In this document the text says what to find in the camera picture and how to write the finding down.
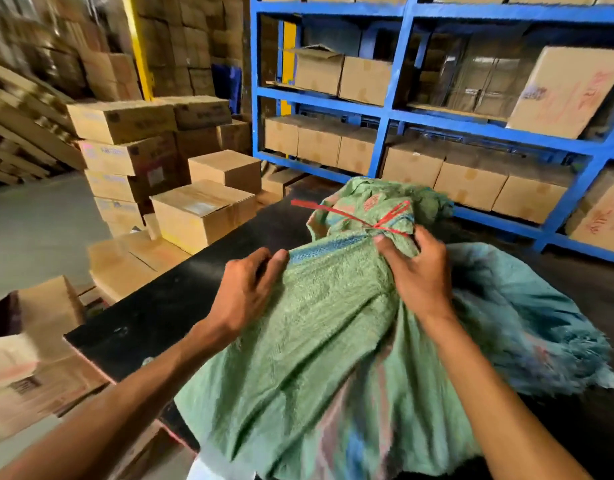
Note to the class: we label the person's right hand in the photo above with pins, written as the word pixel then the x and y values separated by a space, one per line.
pixel 427 284

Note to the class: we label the person's left hand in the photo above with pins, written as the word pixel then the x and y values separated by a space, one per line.
pixel 242 299

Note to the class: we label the green woven sack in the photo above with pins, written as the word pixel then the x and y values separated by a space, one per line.
pixel 312 369

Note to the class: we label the blue woven sack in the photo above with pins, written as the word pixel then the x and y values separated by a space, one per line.
pixel 527 314

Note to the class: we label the person's right forearm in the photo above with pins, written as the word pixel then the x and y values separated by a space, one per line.
pixel 502 419

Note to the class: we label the person's left forearm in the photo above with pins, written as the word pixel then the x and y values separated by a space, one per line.
pixel 111 414

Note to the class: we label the pile of brown cardboard boxes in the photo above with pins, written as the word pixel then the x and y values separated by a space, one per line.
pixel 202 214

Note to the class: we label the rows of plain taped boxes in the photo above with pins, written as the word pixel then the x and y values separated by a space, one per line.
pixel 412 164

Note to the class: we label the blue metal shelf rack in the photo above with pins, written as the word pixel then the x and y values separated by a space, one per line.
pixel 387 129

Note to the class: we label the flat cardboard sheet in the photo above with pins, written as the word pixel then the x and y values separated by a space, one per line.
pixel 457 113

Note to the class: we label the white paper label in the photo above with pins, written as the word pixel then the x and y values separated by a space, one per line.
pixel 199 469

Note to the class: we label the yellow steel column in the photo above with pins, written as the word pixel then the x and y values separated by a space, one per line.
pixel 139 54

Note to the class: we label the stack of wooden pallets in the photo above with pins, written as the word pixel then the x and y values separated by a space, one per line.
pixel 26 119

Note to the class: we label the yellow vertical post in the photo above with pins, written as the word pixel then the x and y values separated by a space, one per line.
pixel 288 44

